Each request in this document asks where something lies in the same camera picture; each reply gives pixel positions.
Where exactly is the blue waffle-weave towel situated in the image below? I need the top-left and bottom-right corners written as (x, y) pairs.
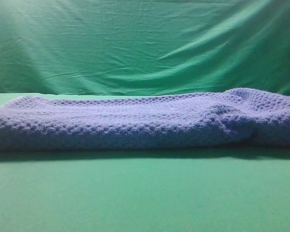
top-left (0, 88), bottom-right (290, 150)

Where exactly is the green backdrop cloth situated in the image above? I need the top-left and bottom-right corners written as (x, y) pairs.
top-left (0, 0), bottom-right (290, 96)

